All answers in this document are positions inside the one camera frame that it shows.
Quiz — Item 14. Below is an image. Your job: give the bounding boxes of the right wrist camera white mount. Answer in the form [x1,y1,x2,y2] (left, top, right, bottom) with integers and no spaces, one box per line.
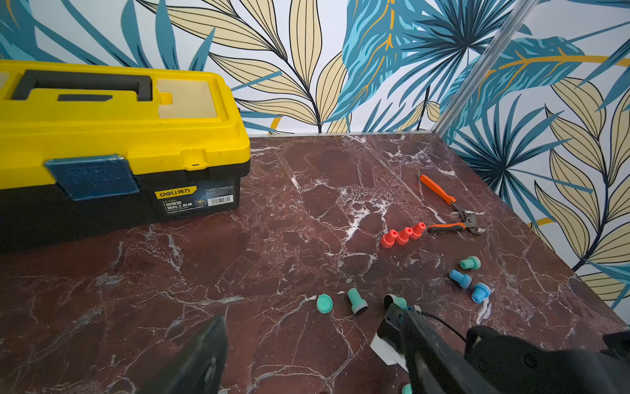
[370,304,408,372]

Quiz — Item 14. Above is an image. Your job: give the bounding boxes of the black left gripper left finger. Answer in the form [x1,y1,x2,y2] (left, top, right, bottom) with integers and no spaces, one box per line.
[139,316,228,393]

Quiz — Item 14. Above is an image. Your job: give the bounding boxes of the green stamp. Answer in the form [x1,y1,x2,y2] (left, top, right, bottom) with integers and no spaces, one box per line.
[459,256,482,270]
[347,288,368,316]
[383,294,408,310]

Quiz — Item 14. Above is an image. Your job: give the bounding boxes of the blue stamp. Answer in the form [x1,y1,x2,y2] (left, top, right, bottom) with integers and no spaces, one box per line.
[449,270,473,289]
[471,283,492,304]

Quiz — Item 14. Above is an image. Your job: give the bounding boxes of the orange handled pliers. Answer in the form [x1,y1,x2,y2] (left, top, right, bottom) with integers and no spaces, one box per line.
[419,174,487,236]

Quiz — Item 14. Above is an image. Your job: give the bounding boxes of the green cap top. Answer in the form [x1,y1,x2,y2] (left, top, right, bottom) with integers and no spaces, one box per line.
[316,294,334,315]

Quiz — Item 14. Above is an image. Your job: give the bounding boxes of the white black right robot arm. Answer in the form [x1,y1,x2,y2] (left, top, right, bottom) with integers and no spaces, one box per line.
[464,326,629,393]

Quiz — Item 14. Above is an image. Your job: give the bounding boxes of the yellow black toolbox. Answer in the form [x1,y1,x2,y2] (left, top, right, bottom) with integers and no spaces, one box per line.
[1,60,251,253]

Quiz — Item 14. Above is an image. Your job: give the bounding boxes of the green stamp lying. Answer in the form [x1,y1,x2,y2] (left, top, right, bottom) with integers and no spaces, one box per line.
[347,288,368,316]

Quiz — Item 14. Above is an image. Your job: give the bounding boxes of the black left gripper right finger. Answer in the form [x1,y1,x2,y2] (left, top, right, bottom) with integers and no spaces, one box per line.
[400,310,497,393]

